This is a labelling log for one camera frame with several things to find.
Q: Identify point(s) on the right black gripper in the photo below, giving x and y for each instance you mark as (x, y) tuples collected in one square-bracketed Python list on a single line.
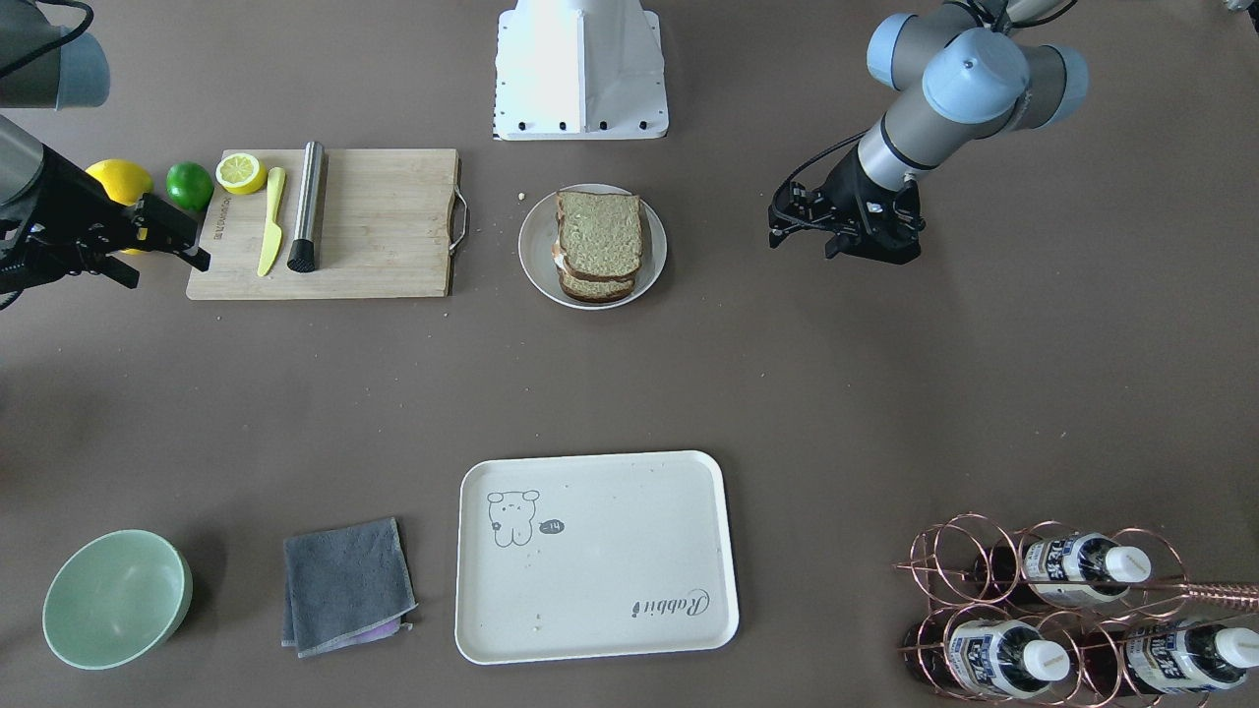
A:
[(61, 205)]

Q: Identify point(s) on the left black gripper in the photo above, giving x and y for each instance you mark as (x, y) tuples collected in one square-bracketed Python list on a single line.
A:
[(847, 189)]

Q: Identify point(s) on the bread slice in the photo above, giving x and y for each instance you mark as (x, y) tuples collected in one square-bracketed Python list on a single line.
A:
[(601, 233), (594, 291)]

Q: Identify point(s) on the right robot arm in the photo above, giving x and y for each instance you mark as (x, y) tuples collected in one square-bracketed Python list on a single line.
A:
[(45, 66)]

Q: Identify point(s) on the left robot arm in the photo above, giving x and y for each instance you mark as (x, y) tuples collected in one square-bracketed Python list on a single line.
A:
[(959, 77)]

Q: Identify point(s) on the cream rabbit tray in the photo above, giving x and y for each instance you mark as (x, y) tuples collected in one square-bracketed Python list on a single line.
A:
[(592, 555)]

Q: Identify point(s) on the lower whole lemon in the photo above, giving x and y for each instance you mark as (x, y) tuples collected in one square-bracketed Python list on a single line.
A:
[(132, 240)]

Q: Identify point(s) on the whole lemon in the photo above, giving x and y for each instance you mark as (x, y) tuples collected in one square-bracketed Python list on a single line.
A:
[(132, 240), (124, 181)]

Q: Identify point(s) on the green lime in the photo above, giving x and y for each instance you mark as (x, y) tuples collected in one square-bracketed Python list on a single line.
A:
[(189, 186)]

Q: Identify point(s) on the upper whole lemon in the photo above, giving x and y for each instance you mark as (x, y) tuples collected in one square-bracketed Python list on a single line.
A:
[(124, 181)]

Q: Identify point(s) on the half lemon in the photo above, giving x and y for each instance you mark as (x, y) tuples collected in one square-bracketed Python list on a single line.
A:
[(241, 174)]

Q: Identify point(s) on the yellow plastic knife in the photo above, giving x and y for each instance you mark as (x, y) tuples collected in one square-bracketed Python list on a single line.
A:
[(273, 233)]

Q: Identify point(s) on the steel muddler black tip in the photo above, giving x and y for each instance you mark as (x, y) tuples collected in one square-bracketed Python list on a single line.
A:
[(303, 253)]

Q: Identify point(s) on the bamboo cutting board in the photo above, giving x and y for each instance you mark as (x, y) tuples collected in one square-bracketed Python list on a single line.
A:
[(385, 229)]

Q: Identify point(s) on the white round plate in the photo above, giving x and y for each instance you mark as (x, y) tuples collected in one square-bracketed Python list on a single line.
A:
[(540, 230)]

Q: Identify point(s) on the mint green bowl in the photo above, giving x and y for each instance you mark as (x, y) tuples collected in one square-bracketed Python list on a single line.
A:
[(116, 599)]

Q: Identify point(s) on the grey folded cloth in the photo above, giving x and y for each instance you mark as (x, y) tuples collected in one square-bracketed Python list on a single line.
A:
[(345, 587)]

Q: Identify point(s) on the tea bottle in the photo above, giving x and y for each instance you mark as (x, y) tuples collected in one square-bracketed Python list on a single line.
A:
[(1073, 571), (1171, 658), (984, 658)]

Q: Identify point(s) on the front tea bottle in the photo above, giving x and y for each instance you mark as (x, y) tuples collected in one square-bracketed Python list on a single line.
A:
[(984, 658)]

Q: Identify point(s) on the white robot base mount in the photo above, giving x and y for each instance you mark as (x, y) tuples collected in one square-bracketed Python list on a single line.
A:
[(579, 71)]

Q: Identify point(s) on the copper wire bottle rack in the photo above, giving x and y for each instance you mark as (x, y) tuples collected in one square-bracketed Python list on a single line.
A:
[(940, 556)]

